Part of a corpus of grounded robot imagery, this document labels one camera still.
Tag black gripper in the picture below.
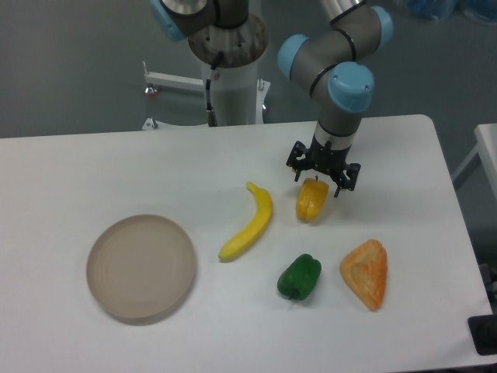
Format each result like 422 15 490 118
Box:
286 136 361 197

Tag yellow bell pepper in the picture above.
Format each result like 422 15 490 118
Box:
296 178 329 222

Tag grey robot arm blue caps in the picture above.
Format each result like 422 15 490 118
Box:
151 1 394 191

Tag green bell pepper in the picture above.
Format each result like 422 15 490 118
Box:
276 253 321 301

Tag yellow banana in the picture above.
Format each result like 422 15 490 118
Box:
218 182 273 263

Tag orange yellow bread wedge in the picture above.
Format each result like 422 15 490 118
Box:
339 239 388 312

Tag white side table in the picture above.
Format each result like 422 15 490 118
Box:
451 124 496 193

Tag beige round plate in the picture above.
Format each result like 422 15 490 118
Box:
86 214 196 325

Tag black device at table edge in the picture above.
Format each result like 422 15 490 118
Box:
467 315 497 356

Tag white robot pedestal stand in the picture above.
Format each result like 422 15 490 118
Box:
141 11 273 131

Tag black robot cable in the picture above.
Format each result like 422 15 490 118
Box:
203 51 224 127

